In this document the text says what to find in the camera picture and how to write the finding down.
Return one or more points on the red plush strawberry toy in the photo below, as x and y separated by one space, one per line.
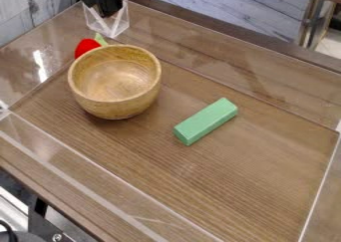
90 44

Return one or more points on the black table leg bracket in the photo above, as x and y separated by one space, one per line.
40 226

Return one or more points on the light brown wooden bowl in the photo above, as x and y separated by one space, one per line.
115 81

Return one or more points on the green rectangular foam stick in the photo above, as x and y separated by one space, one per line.
205 121

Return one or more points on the metal table leg background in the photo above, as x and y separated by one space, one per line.
316 22

